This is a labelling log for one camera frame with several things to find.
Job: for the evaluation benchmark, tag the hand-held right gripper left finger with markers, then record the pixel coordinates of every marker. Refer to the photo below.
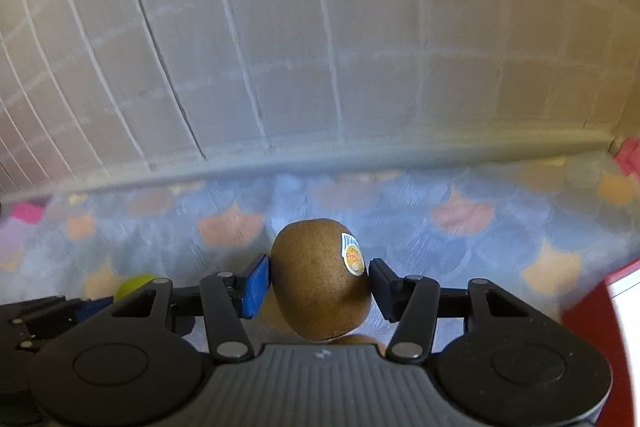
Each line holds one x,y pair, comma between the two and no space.
257,286

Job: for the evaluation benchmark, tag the yellow-green round fruit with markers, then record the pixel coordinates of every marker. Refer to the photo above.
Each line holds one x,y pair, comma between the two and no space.
132,285

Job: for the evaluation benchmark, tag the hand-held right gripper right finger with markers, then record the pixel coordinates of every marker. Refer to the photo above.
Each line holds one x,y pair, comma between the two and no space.
382,289

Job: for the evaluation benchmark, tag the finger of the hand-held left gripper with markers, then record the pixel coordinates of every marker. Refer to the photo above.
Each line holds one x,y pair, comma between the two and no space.
50,314

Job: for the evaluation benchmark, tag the grey baseboard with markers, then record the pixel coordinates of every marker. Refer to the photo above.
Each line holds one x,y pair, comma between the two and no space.
350,154

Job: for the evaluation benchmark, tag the brown kiwi with sticker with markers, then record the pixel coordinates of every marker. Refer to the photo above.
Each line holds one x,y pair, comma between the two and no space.
317,282

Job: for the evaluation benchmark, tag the pink block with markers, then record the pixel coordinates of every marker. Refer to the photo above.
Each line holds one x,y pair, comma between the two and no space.
629,157

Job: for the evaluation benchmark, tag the red tray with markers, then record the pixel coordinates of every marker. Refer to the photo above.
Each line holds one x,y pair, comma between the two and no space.
600,307

